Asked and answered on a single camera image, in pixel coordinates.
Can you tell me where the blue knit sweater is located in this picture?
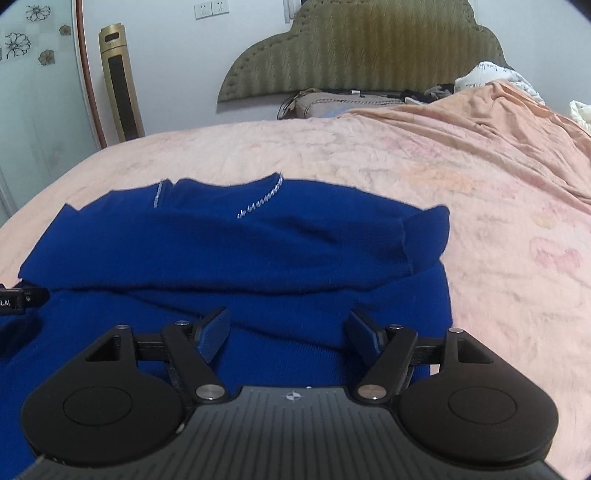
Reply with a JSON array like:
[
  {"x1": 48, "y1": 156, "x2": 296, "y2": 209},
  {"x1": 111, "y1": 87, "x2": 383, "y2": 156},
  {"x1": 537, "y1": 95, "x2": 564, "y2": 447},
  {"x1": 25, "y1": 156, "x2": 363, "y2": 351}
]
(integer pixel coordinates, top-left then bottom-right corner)
[{"x1": 1, "y1": 174, "x2": 452, "y2": 479}]

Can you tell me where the black dark clothes pile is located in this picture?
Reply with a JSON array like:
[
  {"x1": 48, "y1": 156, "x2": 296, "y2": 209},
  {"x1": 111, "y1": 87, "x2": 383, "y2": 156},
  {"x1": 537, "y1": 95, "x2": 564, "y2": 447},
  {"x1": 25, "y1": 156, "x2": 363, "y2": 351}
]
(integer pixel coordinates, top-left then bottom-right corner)
[{"x1": 400, "y1": 83, "x2": 455, "y2": 105}]

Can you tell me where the pink bed sheet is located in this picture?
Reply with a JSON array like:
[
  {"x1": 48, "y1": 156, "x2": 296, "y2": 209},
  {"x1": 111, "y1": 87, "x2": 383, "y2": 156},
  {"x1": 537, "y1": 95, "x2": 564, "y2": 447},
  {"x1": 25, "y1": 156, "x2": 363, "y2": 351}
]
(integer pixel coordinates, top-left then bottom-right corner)
[{"x1": 1, "y1": 114, "x2": 590, "y2": 479}]

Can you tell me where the orange peach blanket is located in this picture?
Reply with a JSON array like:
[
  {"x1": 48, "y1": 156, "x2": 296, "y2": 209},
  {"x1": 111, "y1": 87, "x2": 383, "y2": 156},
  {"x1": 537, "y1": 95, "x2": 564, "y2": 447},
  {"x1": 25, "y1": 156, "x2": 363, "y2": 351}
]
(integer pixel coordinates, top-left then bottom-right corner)
[{"x1": 351, "y1": 81, "x2": 590, "y2": 214}]

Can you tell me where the beige patterned pillow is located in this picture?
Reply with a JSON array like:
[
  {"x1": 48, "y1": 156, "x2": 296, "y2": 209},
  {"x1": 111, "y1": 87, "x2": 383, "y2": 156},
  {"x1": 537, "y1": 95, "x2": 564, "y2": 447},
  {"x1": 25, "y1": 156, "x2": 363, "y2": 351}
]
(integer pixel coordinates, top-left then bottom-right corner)
[{"x1": 276, "y1": 89, "x2": 403, "y2": 120}]

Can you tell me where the gold tower fan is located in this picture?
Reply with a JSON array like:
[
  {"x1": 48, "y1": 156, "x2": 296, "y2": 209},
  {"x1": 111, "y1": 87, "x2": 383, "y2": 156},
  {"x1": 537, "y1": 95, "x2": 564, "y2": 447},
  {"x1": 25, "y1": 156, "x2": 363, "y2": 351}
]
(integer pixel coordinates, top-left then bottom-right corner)
[{"x1": 98, "y1": 23, "x2": 145, "y2": 142}]

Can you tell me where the white crumpled quilt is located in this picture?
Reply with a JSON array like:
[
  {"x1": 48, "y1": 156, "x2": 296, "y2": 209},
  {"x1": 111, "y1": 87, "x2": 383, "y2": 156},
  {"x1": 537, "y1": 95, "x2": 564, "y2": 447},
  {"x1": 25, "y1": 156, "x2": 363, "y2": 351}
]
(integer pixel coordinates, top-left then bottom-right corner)
[{"x1": 454, "y1": 61, "x2": 545, "y2": 105}]

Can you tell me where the cream crumpled cloth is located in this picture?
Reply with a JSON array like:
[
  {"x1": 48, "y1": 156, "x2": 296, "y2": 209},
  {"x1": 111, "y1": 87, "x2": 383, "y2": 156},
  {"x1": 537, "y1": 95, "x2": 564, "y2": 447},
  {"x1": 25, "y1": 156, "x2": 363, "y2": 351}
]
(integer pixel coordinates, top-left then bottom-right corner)
[{"x1": 569, "y1": 100, "x2": 591, "y2": 134}]

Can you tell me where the olive upholstered headboard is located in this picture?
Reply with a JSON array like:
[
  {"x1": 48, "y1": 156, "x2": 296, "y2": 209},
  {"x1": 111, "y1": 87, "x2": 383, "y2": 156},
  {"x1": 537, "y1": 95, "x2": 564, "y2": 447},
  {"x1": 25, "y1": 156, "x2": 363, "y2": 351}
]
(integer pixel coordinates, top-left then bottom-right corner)
[{"x1": 217, "y1": 0, "x2": 507, "y2": 103}]

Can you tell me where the white wall socket pair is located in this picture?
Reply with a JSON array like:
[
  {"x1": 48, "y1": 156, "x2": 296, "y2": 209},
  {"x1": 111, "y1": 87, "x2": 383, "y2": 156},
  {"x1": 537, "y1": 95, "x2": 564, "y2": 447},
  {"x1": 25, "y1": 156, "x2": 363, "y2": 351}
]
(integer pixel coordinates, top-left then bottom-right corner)
[{"x1": 193, "y1": 0, "x2": 230, "y2": 20}]

